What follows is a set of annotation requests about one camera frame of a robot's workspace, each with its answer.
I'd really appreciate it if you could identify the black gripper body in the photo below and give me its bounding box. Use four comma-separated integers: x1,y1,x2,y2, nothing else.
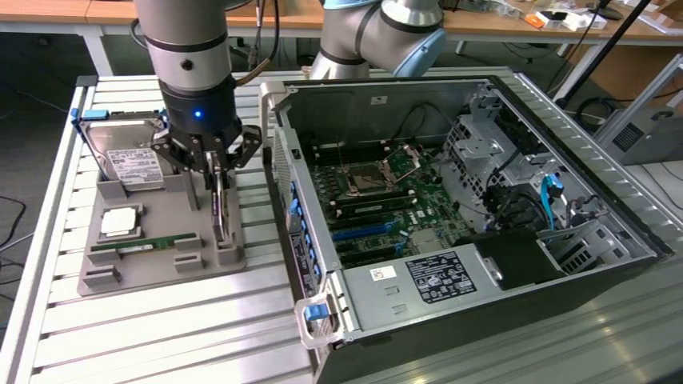
157,77,245,162

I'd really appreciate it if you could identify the green graphics card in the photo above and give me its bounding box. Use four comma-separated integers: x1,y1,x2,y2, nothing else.
204,150,238,246

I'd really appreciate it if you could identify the silver hard disk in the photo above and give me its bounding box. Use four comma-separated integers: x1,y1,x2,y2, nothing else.
78,119,178,188

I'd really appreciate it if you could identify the thin metal locking lever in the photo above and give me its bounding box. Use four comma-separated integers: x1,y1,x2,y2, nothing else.
333,134,346,179

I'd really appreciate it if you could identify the grey parts rack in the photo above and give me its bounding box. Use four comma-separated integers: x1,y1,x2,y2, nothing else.
77,167,248,298

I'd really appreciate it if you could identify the blue disk caddy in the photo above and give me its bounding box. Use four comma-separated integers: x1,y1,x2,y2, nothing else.
68,106,172,182

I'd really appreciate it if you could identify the silver CPU chip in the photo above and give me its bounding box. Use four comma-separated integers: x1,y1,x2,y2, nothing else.
98,206,141,238

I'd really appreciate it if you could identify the green RAM stick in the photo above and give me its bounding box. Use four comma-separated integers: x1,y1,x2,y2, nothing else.
88,233,198,254

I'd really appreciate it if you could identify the CPU socket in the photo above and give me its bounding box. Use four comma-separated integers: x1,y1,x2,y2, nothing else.
344,162,400,200

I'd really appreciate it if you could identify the brown cardboard box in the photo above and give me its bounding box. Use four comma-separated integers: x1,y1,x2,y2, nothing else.
226,0,301,18

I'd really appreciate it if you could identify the long black expansion slot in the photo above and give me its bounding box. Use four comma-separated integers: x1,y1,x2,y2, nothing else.
336,241,401,259
328,215,386,232
340,250,409,270

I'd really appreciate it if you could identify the dark RAM stick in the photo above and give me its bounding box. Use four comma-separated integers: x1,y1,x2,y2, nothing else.
338,198,417,220

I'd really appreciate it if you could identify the metal socket cover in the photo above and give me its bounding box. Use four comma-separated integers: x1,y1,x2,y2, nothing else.
376,144,429,186

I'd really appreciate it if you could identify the green motherboard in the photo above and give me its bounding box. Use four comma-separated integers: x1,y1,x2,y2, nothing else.
306,138,484,270

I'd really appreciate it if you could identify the wooden desk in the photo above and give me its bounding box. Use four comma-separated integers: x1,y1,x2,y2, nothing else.
441,0,683,95
0,0,326,77

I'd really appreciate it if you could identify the silver chipset heat sink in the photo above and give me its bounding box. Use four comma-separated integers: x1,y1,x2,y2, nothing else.
408,230,445,254

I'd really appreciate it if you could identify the metal disk bay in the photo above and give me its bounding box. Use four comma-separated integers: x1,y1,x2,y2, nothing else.
535,218,637,278
441,113,551,190

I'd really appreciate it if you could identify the grey power supply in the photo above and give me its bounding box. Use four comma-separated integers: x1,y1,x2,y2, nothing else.
340,242,507,334

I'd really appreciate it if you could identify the black plastic shroud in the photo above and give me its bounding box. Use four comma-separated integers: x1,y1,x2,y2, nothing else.
456,228,569,291

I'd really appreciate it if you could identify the white device box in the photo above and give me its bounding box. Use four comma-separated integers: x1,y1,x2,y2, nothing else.
532,10,609,32

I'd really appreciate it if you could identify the black stand pole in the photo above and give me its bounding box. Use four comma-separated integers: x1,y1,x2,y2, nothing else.
552,0,655,106

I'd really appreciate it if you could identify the black open PC case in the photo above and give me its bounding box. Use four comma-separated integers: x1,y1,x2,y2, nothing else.
258,74,676,384

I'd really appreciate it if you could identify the grey tower computer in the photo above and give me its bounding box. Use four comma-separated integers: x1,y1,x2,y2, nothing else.
591,106,683,166

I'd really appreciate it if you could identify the black camera cable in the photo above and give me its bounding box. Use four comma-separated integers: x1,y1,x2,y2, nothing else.
228,0,282,87

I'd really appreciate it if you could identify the black wire bundle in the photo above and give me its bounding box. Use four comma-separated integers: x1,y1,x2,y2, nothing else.
477,186,543,235

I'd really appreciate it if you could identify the blue SATA wire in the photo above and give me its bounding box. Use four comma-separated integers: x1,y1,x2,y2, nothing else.
539,172,565,234

